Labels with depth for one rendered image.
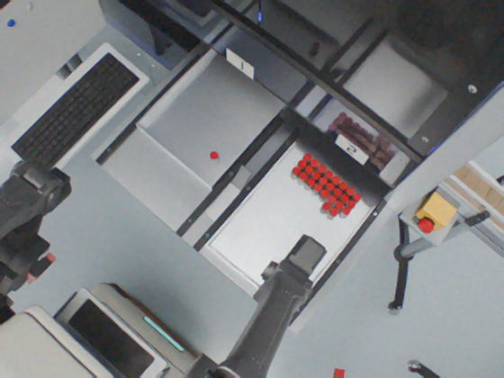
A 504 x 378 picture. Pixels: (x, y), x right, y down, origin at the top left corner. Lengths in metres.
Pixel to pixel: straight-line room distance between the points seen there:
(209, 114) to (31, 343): 0.78
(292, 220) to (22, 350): 0.74
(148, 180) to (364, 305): 1.19
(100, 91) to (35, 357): 0.88
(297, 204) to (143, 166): 0.40
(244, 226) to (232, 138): 0.23
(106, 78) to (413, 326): 1.56
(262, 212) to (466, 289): 1.29
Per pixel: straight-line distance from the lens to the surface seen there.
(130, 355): 1.15
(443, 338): 2.33
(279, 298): 0.77
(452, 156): 0.99
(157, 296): 2.19
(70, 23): 1.53
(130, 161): 1.38
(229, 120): 1.39
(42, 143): 1.52
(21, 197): 0.85
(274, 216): 1.32
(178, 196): 1.33
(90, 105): 1.52
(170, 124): 1.39
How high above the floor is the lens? 2.17
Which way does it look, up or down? 75 degrees down
